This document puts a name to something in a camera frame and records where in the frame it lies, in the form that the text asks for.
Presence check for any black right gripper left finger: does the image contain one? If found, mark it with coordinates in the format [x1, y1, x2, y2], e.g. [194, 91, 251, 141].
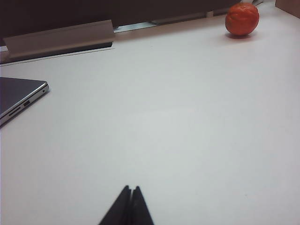
[98, 185, 132, 225]

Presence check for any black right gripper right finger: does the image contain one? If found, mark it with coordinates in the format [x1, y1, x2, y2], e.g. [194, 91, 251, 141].
[127, 186, 155, 225]

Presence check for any grey closed laptop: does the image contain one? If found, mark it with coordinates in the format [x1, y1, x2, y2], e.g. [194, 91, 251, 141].
[0, 76, 50, 128]

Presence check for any white cable tray flap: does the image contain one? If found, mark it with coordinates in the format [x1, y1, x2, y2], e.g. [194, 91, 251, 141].
[2, 19, 115, 60]

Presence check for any orange mandarin fruit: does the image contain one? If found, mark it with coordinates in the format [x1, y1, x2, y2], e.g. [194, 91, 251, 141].
[225, 2, 260, 37]

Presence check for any beige fabric desk divider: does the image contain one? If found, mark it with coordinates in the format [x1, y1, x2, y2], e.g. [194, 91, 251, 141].
[0, 0, 242, 40]

